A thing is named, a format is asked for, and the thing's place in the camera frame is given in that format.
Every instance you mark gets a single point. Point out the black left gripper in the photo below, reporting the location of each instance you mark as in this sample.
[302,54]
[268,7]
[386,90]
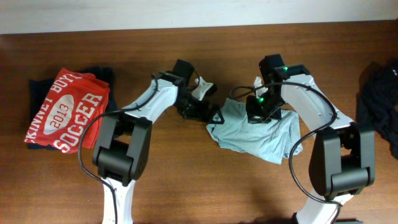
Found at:
[200,112]

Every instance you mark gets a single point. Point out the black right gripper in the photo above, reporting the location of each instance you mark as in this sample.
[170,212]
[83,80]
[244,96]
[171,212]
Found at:
[255,116]

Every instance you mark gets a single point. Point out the light blue t-shirt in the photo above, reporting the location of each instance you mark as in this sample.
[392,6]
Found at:
[271,141]

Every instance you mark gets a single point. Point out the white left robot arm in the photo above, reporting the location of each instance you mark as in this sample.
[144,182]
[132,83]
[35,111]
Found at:
[122,147]

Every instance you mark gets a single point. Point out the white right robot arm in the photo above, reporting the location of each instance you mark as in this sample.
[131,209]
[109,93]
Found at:
[342,161]

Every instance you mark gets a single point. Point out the black crumpled clothes pile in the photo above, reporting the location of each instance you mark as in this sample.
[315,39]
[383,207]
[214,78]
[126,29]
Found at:
[377,101]

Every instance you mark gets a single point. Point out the red folded soccer t-shirt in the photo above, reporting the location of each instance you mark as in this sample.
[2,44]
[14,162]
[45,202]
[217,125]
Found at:
[73,101]

